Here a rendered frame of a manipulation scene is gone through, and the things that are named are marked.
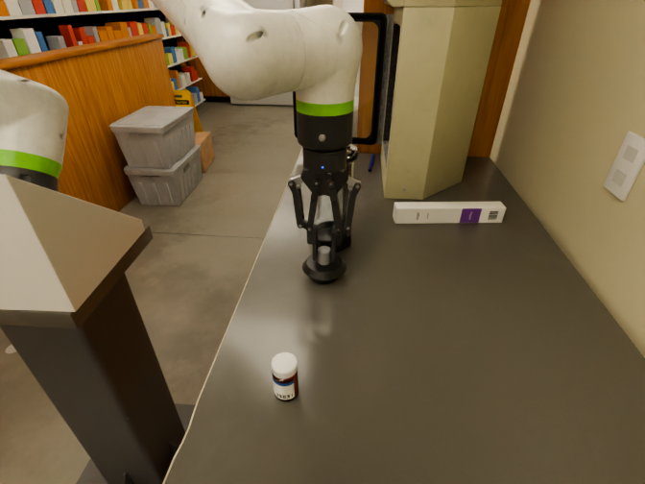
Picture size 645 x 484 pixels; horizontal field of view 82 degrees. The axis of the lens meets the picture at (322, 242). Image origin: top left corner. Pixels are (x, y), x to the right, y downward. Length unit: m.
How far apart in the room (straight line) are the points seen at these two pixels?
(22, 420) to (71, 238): 1.34
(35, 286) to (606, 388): 0.95
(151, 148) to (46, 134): 2.17
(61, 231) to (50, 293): 0.12
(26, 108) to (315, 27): 0.61
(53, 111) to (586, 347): 1.09
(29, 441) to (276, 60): 1.76
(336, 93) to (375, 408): 0.46
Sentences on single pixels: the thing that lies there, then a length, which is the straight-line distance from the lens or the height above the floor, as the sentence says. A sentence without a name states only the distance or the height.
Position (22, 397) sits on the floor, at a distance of 2.14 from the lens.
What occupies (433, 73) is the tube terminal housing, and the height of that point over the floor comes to 1.28.
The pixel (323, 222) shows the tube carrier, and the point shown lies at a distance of 0.81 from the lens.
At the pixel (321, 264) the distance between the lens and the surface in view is 0.75.
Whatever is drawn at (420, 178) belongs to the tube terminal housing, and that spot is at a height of 1.01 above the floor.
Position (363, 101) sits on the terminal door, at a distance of 1.33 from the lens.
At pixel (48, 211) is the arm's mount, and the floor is 1.13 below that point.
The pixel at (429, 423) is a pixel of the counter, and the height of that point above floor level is 0.94.
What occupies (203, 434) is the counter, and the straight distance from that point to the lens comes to 0.58.
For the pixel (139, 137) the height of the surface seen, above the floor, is 0.57.
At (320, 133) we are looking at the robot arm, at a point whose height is 1.25.
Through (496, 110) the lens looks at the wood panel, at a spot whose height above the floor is 1.10.
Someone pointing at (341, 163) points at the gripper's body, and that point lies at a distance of 0.63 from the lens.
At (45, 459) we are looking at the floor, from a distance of 1.89.
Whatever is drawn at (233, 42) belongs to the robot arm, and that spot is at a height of 1.39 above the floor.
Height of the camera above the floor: 1.43
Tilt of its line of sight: 34 degrees down
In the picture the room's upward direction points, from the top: straight up
